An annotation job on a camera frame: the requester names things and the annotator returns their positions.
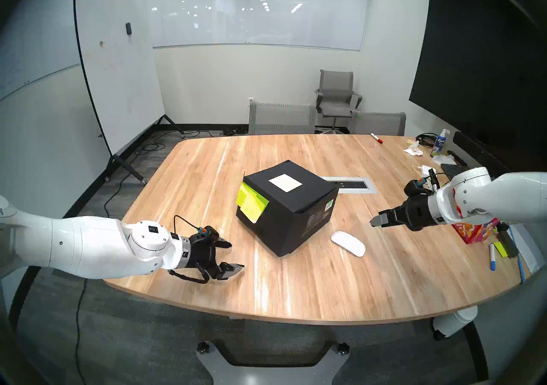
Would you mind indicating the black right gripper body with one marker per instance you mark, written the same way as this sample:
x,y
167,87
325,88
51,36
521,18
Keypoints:
x,y
416,214

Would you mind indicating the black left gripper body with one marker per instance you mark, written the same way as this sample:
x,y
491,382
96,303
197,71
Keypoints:
x,y
201,256

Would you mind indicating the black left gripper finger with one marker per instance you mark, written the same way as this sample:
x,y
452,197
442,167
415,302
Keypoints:
x,y
226,271
222,243

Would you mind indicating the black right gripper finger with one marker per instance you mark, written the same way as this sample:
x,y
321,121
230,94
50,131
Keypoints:
x,y
389,214
391,221

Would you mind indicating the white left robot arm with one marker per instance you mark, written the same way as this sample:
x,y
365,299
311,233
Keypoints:
x,y
85,247

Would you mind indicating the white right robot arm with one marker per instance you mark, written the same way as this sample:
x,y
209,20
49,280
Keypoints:
x,y
504,196

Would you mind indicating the white computer mouse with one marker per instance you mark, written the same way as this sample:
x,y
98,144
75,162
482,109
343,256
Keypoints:
x,y
348,244

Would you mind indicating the colourful tissue box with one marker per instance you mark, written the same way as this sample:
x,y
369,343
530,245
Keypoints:
x,y
472,231

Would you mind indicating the black cardboard box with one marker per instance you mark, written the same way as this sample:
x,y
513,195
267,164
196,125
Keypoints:
x,y
295,213

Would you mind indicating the silver table outlet panel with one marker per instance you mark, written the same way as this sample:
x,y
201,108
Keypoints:
x,y
357,185

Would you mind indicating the white power adapter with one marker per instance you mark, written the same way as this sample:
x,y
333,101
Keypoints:
x,y
426,170

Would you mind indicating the yellow sticky note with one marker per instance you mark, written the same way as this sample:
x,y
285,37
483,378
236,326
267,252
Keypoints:
x,y
256,208

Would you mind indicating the green sticky note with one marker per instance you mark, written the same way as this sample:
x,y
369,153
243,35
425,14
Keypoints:
x,y
242,194

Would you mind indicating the black keyboard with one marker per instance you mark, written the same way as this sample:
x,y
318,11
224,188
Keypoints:
x,y
452,169

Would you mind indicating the crumpled white tissue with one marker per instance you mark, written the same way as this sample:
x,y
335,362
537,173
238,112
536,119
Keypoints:
x,y
413,150
444,159

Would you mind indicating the black slim remote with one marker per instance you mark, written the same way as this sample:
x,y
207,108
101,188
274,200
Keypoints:
x,y
457,158

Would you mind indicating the whiteboard cleaner spray bottle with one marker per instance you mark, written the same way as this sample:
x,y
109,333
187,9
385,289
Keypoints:
x,y
439,145

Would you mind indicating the red marker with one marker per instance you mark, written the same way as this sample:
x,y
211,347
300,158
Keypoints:
x,y
376,138

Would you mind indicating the black video bar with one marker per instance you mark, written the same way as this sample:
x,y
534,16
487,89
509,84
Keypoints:
x,y
474,149

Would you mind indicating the square paper sticker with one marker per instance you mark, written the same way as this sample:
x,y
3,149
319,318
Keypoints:
x,y
285,183

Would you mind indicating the blue marker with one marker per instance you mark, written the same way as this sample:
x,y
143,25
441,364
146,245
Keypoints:
x,y
492,258

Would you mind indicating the grey fabric chair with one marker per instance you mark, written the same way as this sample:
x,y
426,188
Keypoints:
x,y
378,124

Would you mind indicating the yellow sticky note pad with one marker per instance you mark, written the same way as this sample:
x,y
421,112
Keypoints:
x,y
500,249

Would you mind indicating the black whiteboard eraser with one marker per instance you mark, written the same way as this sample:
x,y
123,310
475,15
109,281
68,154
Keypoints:
x,y
507,241

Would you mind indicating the blue pen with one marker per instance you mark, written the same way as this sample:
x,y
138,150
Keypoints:
x,y
520,266

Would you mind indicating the grey office chair with armrests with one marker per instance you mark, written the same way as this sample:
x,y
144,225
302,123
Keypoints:
x,y
336,89

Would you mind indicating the grey mesh chair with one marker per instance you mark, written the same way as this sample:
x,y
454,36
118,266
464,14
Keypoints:
x,y
282,119

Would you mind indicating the rolling whiteboard with stand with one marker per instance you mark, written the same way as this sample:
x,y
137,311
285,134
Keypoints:
x,y
119,76

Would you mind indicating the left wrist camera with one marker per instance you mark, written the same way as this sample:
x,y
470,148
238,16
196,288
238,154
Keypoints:
x,y
208,233

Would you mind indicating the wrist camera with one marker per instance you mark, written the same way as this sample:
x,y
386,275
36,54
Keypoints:
x,y
208,233
419,185

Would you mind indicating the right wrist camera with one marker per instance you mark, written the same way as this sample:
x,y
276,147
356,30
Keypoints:
x,y
419,185

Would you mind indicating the grey robot base frame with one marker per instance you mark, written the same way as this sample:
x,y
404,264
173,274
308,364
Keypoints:
x,y
273,373

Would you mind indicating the large black wall screen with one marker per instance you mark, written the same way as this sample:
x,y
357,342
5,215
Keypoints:
x,y
478,67

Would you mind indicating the wall glass whiteboard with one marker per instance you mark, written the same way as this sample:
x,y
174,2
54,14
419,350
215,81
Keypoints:
x,y
25,59
256,12

